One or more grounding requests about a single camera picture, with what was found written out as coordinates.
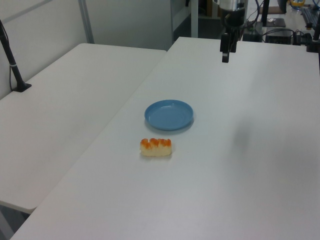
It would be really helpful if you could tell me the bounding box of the black camera pole with clamp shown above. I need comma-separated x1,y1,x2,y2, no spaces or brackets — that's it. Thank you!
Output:
0,19,33,93

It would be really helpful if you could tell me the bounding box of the black tripod pole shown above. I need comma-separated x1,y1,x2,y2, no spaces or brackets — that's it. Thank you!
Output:
260,0,270,29

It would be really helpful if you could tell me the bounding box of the aluminium profile rail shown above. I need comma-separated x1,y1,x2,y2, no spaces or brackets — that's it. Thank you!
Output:
299,6,320,26

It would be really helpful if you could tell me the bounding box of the orange topped bread piece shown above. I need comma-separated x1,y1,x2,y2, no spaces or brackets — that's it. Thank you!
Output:
139,137,174,158

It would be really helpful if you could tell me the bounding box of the blue round plate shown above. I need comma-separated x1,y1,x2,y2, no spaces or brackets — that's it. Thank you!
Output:
143,99,195,131

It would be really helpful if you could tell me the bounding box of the small black box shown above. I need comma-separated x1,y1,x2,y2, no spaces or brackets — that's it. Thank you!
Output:
241,31,262,42

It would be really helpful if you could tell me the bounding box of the black electronics box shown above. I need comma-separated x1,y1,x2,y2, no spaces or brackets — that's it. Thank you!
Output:
264,28,295,45

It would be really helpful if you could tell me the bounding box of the black flat tray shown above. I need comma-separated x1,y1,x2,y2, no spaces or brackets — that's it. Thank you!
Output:
266,17,286,28

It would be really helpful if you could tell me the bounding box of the grey metal frame post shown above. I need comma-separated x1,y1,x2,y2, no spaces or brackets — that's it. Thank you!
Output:
77,0,95,45

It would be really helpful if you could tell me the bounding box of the Franka gripper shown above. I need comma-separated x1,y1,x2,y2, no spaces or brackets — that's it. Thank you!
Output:
219,0,248,64

